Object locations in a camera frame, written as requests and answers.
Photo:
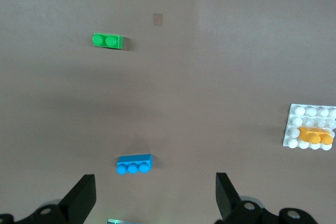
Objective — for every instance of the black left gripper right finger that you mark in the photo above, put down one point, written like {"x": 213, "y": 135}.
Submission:
{"x": 228, "y": 203}

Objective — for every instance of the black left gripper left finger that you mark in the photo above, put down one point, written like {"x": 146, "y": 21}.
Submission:
{"x": 78, "y": 200}

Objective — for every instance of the yellow two-stud block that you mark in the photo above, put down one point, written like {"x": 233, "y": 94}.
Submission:
{"x": 312, "y": 134}

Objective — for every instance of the white studded base plate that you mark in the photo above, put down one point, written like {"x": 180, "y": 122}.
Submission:
{"x": 299, "y": 119}

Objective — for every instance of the blue three-stud block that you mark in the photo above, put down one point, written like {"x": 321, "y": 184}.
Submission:
{"x": 134, "y": 163}

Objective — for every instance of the green two-stud block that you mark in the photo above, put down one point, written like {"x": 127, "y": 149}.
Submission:
{"x": 107, "y": 41}

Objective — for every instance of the dark square tape mark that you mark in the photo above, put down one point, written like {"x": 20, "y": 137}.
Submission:
{"x": 158, "y": 20}

